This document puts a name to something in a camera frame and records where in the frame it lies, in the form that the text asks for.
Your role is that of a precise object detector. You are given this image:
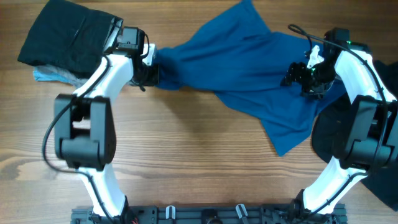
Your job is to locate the black garment at right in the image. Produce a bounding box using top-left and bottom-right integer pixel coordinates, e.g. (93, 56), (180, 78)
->
(312, 60), (397, 212)

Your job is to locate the black folded garment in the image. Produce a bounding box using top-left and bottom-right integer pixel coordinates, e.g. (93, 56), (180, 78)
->
(17, 0), (123, 78)

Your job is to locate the light blue folded garment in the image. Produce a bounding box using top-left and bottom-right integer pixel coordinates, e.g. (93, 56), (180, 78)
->
(33, 70), (75, 85)

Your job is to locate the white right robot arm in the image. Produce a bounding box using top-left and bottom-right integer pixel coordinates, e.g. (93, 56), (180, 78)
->
(280, 28), (397, 223)

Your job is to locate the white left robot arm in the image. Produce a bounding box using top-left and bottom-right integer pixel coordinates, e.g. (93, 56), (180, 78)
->
(52, 50), (159, 223)

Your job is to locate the grey folded garment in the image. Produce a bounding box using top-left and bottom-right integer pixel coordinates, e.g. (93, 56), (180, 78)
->
(34, 17), (123, 88)

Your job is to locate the blue t-shirt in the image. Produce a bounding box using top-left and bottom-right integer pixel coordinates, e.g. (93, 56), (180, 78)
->
(155, 1), (345, 156)

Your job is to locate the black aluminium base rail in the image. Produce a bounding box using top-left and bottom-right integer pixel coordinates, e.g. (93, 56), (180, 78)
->
(70, 204), (348, 224)

